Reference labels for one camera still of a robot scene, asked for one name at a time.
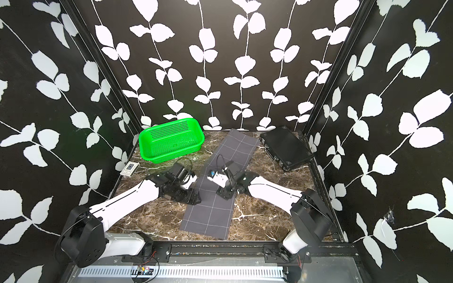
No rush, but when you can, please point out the dark grey grid pillowcase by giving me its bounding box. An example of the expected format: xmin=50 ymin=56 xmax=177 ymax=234
xmin=179 ymin=129 xmax=259 ymax=240

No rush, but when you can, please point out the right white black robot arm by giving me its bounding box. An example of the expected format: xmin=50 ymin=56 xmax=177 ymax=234
xmin=208 ymin=169 xmax=333 ymax=254

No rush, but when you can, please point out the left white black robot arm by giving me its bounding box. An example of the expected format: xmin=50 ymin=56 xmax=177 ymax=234
xmin=54 ymin=163 xmax=201 ymax=268

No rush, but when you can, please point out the green plastic basket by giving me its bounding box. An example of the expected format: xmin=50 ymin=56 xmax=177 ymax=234
xmin=139 ymin=118 xmax=205 ymax=164

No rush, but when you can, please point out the small white remote device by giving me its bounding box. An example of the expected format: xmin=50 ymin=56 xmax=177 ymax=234
xmin=120 ymin=162 xmax=140 ymax=177

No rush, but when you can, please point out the black hard case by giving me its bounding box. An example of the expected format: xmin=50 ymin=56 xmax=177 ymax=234
xmin=260 ymin=126 xmax=313 ymax=172

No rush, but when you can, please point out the white perforated strip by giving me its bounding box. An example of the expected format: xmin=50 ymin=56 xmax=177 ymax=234
xmin=77 ymin=265 xmax=284 ymax=280

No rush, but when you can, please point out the small green circuit board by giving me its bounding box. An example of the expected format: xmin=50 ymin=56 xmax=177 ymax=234
xmin=131 ymin=266 xmax=154 ymax=278

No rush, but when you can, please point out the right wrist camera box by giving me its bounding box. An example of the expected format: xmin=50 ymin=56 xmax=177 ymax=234
xmin=207 ymin=160 xmax=234 ymax=188

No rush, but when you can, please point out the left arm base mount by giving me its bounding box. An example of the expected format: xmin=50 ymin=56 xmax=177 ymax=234
xmin=122 ymin=242 xmax=172 ymax=264

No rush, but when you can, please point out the black front mounting rail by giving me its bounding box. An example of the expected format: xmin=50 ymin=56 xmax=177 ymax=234
xmin=72 ymin=241 xmax=360 ymax=264

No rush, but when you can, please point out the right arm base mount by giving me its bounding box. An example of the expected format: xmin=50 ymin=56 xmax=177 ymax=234
xmin=261 ymin=243 xmax=312 ymax=265

